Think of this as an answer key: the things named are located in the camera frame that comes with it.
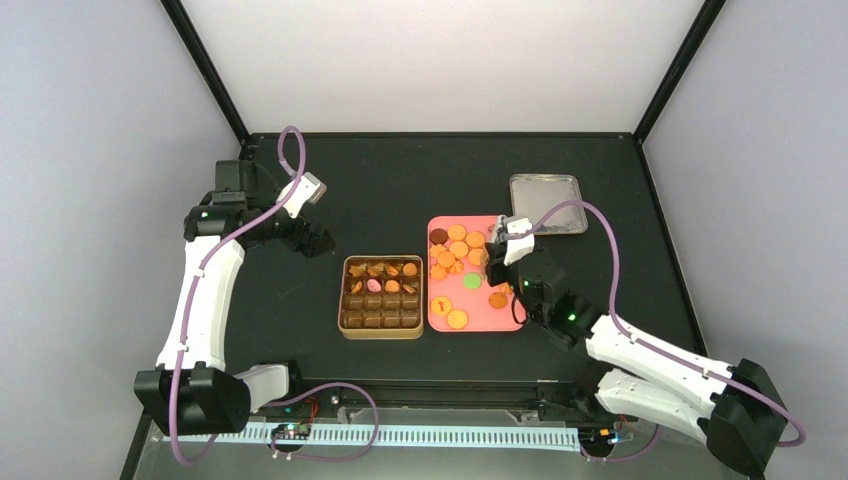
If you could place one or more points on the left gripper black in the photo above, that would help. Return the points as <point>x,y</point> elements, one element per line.
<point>311,242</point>

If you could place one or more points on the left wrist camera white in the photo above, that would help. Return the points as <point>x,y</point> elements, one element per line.
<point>295,195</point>

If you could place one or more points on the green round cookie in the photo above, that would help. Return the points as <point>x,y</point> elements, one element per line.
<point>472,281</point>

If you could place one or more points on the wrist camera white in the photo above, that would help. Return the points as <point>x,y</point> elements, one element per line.
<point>514,236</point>
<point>295,195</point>

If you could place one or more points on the silver tin lid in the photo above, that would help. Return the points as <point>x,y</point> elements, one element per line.
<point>534,195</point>

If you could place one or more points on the round golden cookie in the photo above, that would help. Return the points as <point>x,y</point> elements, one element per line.
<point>457,319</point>

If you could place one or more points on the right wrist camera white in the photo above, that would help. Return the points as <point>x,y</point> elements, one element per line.
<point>514,236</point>

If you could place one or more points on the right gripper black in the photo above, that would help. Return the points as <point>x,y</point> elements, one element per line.
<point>495,250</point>

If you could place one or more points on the gold cookie tin box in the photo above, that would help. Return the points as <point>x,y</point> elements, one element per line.
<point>396,313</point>

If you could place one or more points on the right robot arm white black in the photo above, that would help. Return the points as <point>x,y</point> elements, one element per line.
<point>731,409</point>

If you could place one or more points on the pink plastic tray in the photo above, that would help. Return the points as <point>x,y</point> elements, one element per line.
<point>489,308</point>

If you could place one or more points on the dark chocolate round cookie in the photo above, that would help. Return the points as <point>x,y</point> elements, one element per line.
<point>438,236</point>

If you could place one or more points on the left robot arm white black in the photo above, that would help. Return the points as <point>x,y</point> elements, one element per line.
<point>189,391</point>

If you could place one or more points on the white slotted cable duct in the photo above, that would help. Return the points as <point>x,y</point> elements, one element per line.
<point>451,436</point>

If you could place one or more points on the round cracker cookie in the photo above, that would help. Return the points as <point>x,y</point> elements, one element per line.
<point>456,232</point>

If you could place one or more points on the black front rail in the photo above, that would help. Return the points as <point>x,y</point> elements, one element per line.
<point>557,396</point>

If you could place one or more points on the pink round cookie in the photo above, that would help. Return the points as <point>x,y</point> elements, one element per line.
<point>374,285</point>

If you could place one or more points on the left circuit board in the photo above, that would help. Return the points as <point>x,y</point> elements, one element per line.
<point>291,432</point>

